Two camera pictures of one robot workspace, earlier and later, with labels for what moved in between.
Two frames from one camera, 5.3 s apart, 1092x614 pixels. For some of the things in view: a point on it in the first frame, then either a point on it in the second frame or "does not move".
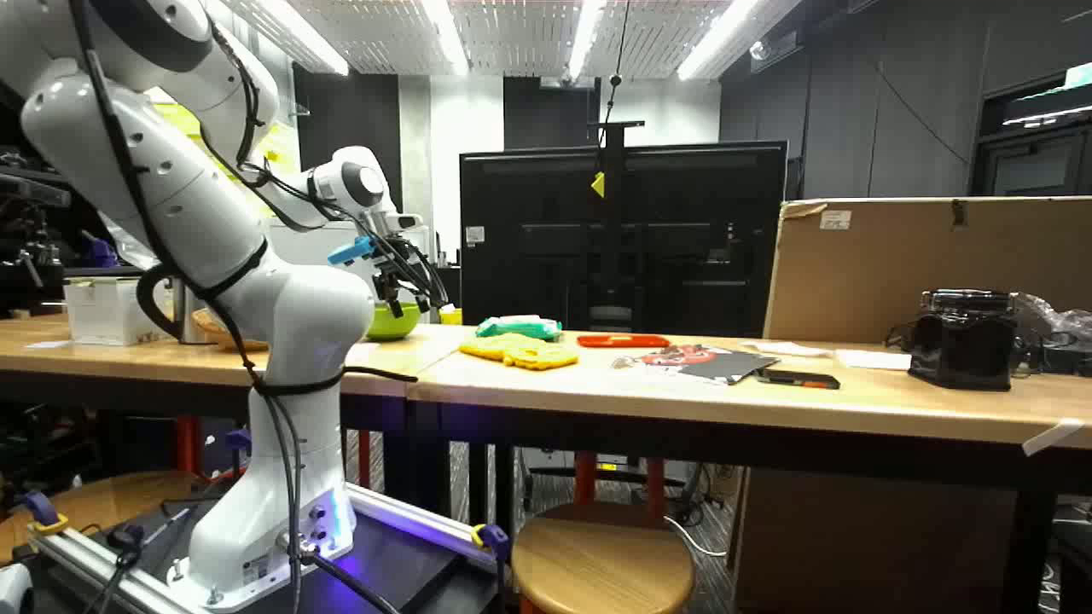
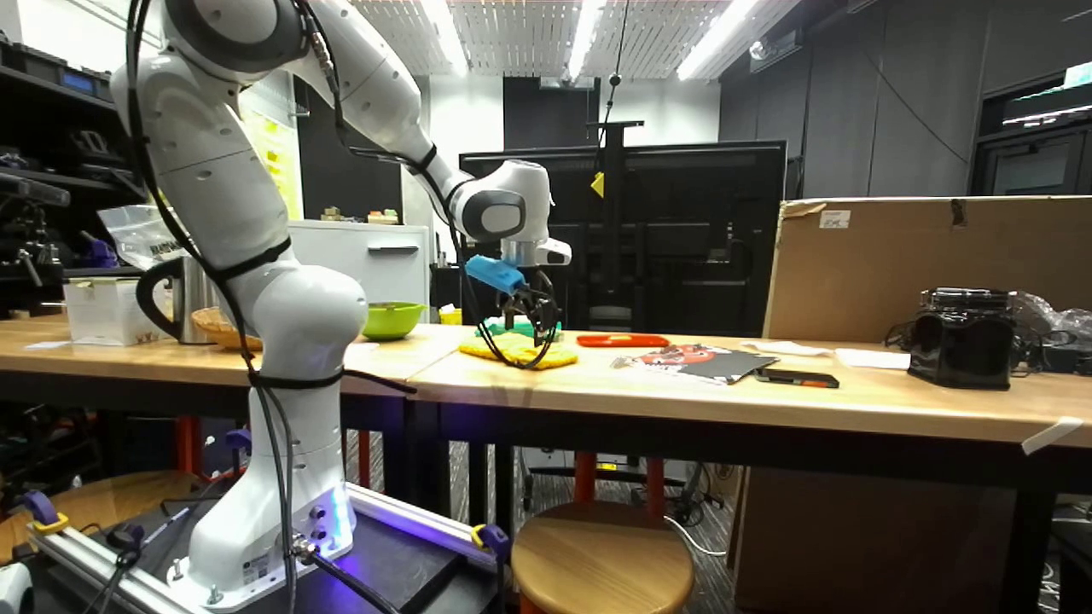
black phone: [807, 380] does not move
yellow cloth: [519, 350] does not move
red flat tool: [623, 343] does not move
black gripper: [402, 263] → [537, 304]
